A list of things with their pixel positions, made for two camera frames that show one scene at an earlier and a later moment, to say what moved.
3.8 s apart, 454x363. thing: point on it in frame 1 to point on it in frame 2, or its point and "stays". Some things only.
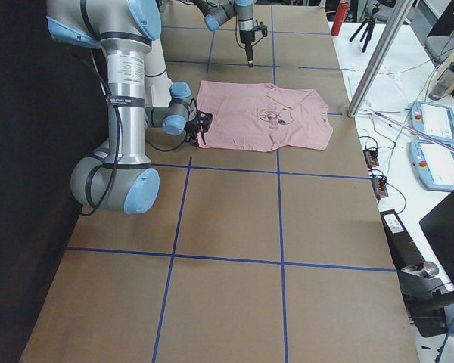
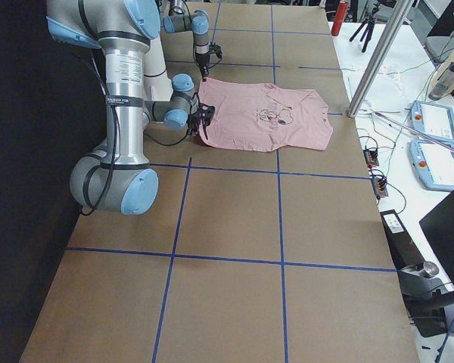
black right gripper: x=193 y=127 to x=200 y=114
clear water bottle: x=446 y=79 stays
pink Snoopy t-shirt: x=263 y=117 stays
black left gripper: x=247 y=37 to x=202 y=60
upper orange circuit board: x=371 y=157 stays
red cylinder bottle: x=341 y=14 stays
